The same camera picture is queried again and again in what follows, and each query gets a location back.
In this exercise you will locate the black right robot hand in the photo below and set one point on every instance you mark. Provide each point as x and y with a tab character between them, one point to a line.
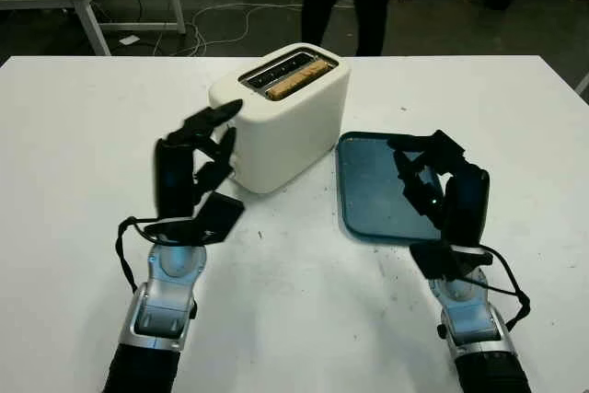
467	204

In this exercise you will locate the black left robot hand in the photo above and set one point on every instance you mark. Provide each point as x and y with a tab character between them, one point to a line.
172	181

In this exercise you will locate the white two-slot toaster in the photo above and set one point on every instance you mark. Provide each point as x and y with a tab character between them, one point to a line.
285	144

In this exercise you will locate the brown bread slice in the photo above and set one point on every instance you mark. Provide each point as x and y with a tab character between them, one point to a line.
299	80

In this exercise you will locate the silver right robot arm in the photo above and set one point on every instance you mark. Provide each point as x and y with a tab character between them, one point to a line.
478	342

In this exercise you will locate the teal plastic tray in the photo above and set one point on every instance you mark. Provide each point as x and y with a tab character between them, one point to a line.
368	190

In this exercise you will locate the white paper on floor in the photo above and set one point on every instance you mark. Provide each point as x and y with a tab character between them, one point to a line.
130	40

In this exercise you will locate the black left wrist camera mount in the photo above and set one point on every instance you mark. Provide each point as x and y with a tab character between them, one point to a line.
216	220

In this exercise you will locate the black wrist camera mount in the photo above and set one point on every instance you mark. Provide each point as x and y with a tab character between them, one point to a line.
432	259
216	220

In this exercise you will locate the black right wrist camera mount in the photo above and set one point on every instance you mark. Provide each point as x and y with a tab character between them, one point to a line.
432	259

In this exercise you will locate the white metal frame leg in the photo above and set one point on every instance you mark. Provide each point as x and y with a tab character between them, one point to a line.
583	87

